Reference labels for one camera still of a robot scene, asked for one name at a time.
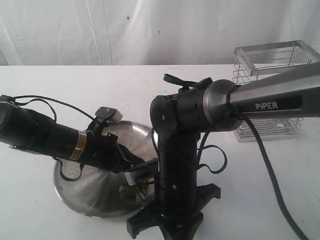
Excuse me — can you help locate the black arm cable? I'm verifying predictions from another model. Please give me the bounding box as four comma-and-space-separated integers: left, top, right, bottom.
134, 73, 311, 240
0, 94, 111, 183

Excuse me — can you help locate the steel wire utensil rack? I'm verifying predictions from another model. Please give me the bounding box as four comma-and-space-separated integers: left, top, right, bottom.
231, 40, 320, 141

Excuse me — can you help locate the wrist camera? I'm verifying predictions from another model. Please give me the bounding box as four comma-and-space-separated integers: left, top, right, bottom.
95, 106, 123, 124
124, 159, 159, 186

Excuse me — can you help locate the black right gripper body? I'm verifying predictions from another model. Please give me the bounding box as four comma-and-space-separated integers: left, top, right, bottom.
155, 162, 221, 230

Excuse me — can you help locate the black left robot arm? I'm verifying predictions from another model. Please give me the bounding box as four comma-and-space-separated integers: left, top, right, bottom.
0, 99, 144, 173

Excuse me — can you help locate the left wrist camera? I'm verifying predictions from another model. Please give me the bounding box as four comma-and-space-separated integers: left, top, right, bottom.
95, 106, 123, 124

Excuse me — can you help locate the round steel plate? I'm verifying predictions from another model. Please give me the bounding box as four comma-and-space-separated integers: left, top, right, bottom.
53, 120, 158, 218

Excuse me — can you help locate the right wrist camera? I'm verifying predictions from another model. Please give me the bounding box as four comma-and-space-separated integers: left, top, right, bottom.
124, 159, 159, 186

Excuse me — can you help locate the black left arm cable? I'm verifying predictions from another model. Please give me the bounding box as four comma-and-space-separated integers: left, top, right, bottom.
0, 94, 111, 183

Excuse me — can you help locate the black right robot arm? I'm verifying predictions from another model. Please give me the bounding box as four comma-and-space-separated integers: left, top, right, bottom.
126, 62, 320, 240

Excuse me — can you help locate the black handled serrated knife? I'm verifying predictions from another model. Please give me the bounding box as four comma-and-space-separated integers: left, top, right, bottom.
137, 187, 152, 203

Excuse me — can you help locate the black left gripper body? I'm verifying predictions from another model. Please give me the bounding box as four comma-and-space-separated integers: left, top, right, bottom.
82, 133, 130, 173

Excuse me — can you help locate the green cucumber piece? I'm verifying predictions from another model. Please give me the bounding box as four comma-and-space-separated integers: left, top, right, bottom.
119, 184, 138, 200

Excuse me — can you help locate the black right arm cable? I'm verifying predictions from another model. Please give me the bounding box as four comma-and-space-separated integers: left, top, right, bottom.
134, 73, 311, 240

